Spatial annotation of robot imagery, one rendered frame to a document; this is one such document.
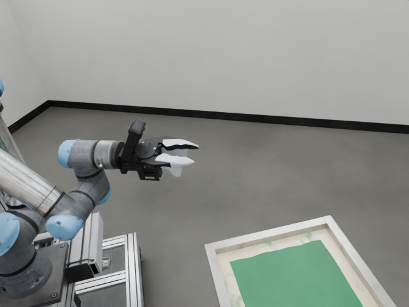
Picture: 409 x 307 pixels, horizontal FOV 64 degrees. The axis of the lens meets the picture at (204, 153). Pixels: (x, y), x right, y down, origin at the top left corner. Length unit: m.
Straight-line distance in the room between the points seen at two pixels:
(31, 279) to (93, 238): 0.31
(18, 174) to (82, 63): 4.08
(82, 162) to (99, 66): 3.89
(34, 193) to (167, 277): 1.87
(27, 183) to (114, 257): 1.77
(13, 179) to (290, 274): 1.04
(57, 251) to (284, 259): 0.87
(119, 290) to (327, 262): 1.42
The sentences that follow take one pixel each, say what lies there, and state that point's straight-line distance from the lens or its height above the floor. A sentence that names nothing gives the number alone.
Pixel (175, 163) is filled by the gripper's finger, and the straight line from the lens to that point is 0.77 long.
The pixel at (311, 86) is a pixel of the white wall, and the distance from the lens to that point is 3.88.
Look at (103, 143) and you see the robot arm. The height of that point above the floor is 1.69.
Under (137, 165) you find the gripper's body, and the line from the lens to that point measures 0.82.
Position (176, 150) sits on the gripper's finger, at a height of 1.66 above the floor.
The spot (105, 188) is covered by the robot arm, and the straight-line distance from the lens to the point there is 0.96.
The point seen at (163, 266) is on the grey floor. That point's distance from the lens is 2.68.
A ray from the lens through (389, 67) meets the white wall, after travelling 3.85.
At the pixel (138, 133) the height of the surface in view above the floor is 1.75.
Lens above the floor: 2.13
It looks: 35 degrees down
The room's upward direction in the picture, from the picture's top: 7 degrees counter-clockwise
